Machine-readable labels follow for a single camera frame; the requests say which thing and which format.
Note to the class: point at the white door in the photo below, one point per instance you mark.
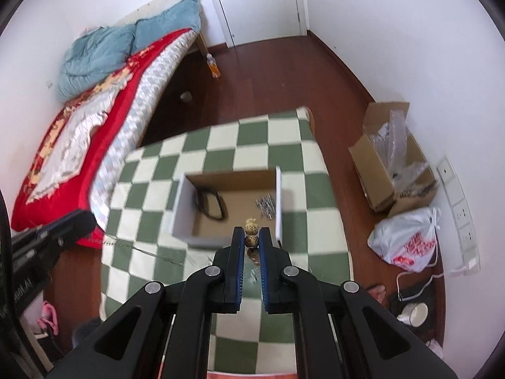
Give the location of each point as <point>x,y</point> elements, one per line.
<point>256,4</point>

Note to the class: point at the green white checkered tablecloth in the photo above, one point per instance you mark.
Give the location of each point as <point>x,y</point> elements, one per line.
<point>221,158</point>

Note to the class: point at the white plastic bag red print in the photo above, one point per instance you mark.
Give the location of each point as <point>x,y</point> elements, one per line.
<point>406,241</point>

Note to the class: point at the red patterned bed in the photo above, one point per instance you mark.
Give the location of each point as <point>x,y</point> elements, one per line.
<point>63,142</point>

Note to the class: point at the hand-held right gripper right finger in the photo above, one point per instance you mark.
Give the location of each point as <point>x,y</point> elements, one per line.
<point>265,276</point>

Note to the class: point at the white wall socket panel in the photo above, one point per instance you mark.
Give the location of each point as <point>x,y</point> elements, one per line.
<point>461,213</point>

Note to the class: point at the blue quilt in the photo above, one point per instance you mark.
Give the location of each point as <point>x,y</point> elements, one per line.
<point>102,51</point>

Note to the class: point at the orange drink bottle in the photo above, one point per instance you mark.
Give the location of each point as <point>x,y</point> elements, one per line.
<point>214,66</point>

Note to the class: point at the small grey floor object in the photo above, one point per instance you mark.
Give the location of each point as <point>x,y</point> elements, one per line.
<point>185,96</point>

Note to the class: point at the bed mattress with patterned sheet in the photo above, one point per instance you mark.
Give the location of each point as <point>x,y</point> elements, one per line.
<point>138,118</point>

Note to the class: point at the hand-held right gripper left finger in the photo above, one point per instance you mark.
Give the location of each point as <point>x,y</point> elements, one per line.
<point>238,276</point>

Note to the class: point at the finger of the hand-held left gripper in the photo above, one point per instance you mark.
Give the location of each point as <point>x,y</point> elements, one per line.
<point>67,227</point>

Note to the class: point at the white cup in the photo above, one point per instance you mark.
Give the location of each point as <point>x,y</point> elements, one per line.
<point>414,314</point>

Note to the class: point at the black bangle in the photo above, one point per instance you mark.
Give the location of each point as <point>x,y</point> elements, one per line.
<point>197,201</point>

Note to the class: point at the clear plastic wrap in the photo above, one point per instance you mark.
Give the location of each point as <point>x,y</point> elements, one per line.
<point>398,146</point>

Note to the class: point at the brown cardboard box with flaps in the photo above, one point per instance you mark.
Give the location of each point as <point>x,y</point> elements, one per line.
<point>374,169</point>

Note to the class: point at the pink slipper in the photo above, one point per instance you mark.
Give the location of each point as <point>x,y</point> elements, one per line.
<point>378,294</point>
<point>49,316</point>

